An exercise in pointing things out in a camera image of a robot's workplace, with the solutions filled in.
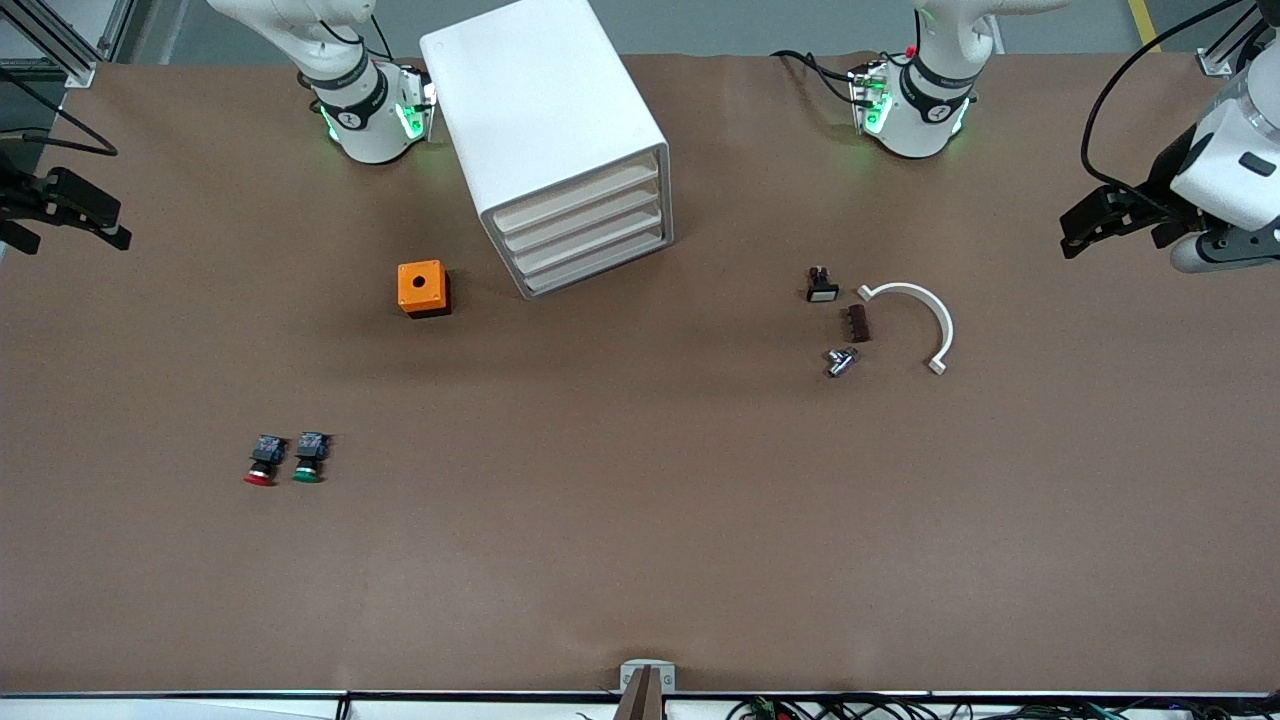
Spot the white plastic drawer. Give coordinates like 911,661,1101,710
518,218,672,298
497,172,667,256
508,195,669,277
488,150,665,235

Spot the red mushroom push button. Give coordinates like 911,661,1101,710
243,434,289,489

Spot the green mushroom push button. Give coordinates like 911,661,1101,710
291,431,334,485

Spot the white drawer cabinet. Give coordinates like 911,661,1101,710
419,0,674,300

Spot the orange box with black base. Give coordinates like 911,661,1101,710
397,260,452,319

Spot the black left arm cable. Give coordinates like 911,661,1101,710
1080,0,1263,206

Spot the white curved plastic bracket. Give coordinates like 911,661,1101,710
857,282,955,376

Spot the aluminium frame profile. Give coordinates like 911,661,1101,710
0,0,136,89
1196,0,1280,78

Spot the black base cable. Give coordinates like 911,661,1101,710
772,50,863,106

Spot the white table edge rail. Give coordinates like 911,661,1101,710
0,692,1280,720

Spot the black cable bundle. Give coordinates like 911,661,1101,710
728,694,1280,720

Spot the grey metal table bracket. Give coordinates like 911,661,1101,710
612,660,677,720

